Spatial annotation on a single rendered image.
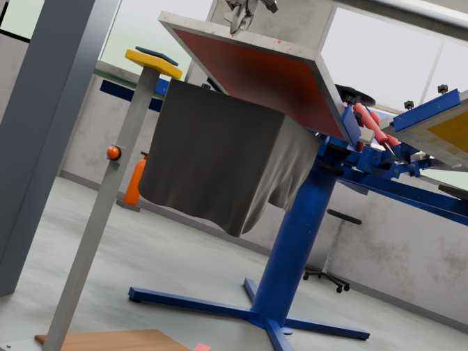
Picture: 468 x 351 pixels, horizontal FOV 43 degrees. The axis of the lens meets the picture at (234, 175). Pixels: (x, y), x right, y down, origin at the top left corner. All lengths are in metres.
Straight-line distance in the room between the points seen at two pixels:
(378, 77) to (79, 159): 3.23
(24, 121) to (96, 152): 4.34
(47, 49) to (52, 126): 0.27
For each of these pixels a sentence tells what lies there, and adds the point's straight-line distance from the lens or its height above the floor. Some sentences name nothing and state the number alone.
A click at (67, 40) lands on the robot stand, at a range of 2.20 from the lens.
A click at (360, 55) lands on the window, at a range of 6.21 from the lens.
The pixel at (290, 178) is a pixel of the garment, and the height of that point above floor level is 0.76.
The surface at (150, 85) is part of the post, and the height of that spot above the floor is 0.88.
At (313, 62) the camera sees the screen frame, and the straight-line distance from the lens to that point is 1.83.
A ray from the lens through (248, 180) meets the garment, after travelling 1.90.
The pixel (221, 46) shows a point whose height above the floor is 1.10.
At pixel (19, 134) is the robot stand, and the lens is 2.22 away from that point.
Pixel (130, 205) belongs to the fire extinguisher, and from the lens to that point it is 5.86.
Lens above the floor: 0.73
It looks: 1 degrees down
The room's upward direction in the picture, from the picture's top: 20 degrees clockwise
